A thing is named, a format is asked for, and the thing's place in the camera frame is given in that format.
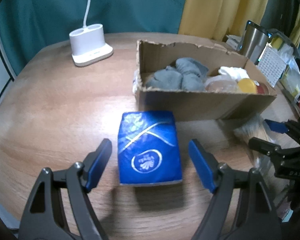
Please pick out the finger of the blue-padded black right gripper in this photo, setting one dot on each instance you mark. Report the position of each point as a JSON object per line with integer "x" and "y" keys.
{"x": 241, "y": 206}

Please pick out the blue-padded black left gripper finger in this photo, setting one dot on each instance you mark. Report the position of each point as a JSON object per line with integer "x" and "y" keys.
{"x": 58, "y": 206}

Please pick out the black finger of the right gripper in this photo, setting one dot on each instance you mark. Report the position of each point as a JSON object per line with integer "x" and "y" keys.
{"x": 267, "y": 147}

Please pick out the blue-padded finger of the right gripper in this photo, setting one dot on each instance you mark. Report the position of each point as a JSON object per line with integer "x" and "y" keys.
{"x": 290, "y": 128}

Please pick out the bag of cotton swabs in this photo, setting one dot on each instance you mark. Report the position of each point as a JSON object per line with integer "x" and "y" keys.
{"x": 255, "y": 127}

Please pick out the yellow-lidded spice jar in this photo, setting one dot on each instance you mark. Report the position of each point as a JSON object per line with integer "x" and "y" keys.
{"x": 247, "y": 86}

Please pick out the white cloth bundle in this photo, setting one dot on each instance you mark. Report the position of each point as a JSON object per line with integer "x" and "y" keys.
{"x": 235, "y": 73}

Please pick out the clear bag of small items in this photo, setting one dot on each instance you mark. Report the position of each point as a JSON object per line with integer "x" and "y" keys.
{"x": 221, "y": 84}

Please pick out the blue tissue pack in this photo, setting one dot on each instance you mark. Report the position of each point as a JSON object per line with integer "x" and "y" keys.
{"x": 148, "y": 150}

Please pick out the grey socks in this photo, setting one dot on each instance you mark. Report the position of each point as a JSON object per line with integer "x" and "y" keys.
{"x": 187, "y": 74}

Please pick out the clear plastic bags pile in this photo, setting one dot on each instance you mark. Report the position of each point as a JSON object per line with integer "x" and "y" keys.
{"x": 290, "y": 78}

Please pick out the red-lidded jar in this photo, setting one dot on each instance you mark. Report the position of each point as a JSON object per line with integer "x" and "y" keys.
{"x": 261, "y": 88}

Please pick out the white perforated plastic basket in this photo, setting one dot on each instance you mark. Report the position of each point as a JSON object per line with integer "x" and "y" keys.
{"x": 271, "y": 65}

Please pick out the yellow sponge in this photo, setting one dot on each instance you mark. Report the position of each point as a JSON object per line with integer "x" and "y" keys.
{"x": 277, "y": 42}

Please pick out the stainless steel tumbler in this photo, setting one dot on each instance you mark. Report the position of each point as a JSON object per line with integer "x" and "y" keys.
{"x": 253, "y": 41}

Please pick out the yellow curtain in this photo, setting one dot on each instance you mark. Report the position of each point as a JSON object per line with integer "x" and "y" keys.
{"x": 215, "y": 19}

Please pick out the brown cardboard box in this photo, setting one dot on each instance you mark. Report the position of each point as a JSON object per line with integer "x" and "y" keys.
{"x": 201, "y": 104}

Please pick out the white desk lamp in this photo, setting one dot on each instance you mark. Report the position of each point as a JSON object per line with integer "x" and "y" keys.
{"x": 88, "y": 44}

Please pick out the teal curtain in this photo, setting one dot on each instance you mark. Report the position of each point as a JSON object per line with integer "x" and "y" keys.
{"x": 27, "y": 26}

